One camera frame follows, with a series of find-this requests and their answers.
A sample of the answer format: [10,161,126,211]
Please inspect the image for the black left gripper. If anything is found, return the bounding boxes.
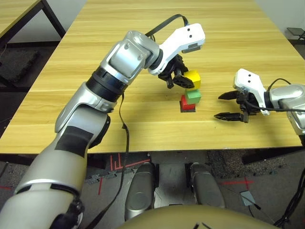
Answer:
[158,54,194,90]

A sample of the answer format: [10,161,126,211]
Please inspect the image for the grey robot foot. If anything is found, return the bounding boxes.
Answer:
[189,162,226,208]
[124,162,157,221]

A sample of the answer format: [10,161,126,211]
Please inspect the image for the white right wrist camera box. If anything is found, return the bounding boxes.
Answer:
[233,68,271,116]

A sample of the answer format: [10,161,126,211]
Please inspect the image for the black left wrist camera cable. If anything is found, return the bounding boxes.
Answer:
[82,13,191,229]

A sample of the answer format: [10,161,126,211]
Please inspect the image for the yellow wooden block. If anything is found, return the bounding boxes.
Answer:
[183,70,202,91]

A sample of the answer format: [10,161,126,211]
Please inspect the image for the grey puzzle mat pieces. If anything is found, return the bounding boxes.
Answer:
[83,167,134,185]

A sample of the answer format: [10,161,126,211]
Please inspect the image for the black rubber floor mat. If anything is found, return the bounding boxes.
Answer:
[0,49,41,83]

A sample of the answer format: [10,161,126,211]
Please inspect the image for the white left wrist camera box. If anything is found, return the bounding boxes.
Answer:
[147,23,206,76]

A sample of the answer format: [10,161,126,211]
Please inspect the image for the grey right robot foot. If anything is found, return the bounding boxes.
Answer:
[189,162,226,208]

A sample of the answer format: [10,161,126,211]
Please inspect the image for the small grey floor plate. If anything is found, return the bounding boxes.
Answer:
[240,190,257,206]

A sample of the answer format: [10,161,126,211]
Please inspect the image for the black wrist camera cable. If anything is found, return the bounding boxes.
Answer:
[245,78,305,114]
[82,13,191,229]

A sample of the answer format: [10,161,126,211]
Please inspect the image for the green wooden block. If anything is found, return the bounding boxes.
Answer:
[185,89,202,105]

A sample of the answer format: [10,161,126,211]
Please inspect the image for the dark square stand plate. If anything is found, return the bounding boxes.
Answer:
[286,27,305,41]

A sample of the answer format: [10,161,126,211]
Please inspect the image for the black floor cable bundle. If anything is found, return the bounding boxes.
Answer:
[274,176,305,227]

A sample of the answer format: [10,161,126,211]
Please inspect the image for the red wooden block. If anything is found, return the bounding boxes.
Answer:
[180,94,196,111]

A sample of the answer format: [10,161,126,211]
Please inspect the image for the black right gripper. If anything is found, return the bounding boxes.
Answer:
[213,89,259,124]

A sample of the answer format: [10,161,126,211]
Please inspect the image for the black table foot bar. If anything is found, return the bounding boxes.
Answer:
[242,147,305,165]

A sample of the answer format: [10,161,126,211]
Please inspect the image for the tan robot torso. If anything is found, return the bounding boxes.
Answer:
[116,204,275,229]

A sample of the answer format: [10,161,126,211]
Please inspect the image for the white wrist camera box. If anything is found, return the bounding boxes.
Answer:
[147,23,206,76]
[233,68,271,116]

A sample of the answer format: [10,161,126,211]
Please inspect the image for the grey left robot foot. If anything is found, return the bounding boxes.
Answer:
[124,162,157,221]

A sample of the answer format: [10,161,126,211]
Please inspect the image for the speckled black foam mat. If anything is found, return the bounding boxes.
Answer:
[206,150,286,179]

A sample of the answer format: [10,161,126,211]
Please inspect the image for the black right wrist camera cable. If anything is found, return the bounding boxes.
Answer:
[245,78,305,114]

